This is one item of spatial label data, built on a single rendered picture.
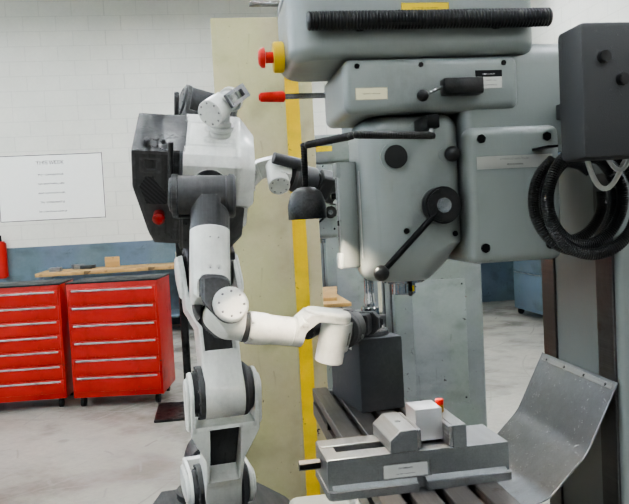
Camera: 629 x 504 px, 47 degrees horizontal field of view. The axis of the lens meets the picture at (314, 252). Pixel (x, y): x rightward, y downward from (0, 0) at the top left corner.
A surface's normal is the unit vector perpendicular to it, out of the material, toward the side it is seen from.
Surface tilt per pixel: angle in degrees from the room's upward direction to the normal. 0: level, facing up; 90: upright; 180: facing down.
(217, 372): 60
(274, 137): 90
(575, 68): 90
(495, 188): 90
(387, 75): 90
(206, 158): 76
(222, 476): 36
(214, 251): 68
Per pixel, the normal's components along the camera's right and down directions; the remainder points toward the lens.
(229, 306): 0.35, -0.34
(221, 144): 0.11, -0.80
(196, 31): 0.14, 0.04
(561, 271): -0.99, 0.06
